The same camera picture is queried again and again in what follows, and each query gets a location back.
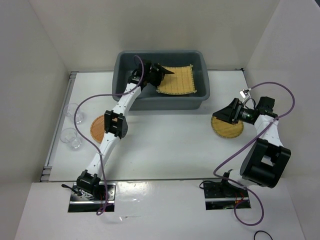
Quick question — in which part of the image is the black cable loop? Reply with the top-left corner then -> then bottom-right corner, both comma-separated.
253,230 -> 273,240

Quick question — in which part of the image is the square bamboo mat tray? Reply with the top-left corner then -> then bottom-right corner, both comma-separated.
156,64 -> 197,96

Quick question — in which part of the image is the clear plastic cup far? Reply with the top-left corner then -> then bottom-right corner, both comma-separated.
63,103 -> 84,124

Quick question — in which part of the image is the clear plastic cup near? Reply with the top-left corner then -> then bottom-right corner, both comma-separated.
60,127 -> 82,150

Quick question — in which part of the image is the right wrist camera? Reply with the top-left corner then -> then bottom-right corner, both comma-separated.
256,96 -> 275,113

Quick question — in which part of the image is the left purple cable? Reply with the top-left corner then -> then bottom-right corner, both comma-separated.
73,54 -> 146,216

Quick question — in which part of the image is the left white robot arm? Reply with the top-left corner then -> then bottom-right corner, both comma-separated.
76,61 -> 173,200

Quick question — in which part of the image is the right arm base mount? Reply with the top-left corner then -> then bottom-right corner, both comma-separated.
199,179 -> 251,211

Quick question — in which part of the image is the grey plastic bin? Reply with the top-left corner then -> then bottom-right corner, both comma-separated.
112,49 -> 210,111

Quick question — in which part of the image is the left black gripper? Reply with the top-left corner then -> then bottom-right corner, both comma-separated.
145,63 -> 173,90

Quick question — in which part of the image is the round orange woven plate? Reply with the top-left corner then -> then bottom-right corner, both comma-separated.
90,115 -> 105,144

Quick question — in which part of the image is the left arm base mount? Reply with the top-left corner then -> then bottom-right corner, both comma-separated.
61,182 -> 117,213

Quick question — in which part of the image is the clear plastic cup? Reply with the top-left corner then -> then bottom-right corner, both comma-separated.
60,127 -> 82,150
63,103 -> 84,124

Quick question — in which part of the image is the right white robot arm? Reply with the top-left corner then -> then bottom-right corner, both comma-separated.
212,96 -> 291,197

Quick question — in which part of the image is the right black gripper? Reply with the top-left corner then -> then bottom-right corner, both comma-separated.
213,97 -> 254,125

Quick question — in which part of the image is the round green-rimmed bamboo plate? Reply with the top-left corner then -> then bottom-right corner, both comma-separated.
210,116 -> 244,139

